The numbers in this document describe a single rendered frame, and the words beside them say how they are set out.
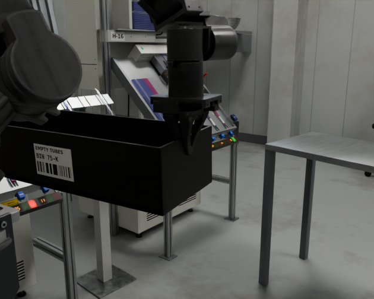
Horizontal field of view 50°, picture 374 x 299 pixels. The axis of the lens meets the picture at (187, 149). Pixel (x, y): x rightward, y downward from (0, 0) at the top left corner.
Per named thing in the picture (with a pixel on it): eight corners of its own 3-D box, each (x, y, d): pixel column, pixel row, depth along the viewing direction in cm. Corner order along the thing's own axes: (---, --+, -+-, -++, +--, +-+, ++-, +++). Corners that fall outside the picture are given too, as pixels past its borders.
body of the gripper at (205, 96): (170, 101, 71) (168, 59, 69) (222, 105, 66) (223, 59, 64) (149, 107, 65) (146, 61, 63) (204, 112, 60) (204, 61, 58)
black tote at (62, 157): (-48, 165, 91) (-58, 116, 88) (16, 146, 105) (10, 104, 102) (162, 216, 63) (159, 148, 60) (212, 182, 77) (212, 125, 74)
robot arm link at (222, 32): (143, 0, 65) (177, -26, 59) (193, 3, 73) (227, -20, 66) (163, 71, 65) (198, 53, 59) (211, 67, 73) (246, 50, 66)
